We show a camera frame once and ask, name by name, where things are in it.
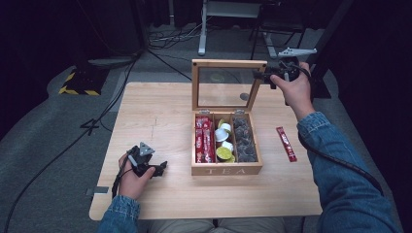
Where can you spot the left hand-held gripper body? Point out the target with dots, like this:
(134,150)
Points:
(142,160)

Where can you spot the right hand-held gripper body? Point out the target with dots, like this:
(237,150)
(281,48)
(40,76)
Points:
(291,69)

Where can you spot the person's right hand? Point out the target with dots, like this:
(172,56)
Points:
(296,93)

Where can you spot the person's left hand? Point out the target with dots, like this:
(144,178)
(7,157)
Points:
(132,184)

